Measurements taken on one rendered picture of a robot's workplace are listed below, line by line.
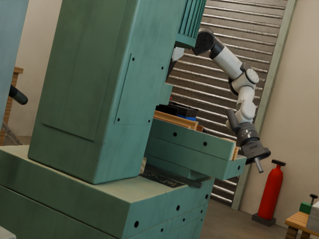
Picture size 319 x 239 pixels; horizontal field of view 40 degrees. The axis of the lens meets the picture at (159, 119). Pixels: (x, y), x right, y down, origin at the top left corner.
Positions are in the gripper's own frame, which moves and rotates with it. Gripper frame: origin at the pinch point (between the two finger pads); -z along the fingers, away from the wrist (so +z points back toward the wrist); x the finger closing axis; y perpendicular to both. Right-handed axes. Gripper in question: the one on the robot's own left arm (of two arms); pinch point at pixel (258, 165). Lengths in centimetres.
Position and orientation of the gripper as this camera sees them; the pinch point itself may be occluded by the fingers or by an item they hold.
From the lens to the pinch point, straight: 180.1
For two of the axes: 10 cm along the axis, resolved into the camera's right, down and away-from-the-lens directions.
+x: -9.2, 3.6, 1.7
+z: -2.2, -8.2, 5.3
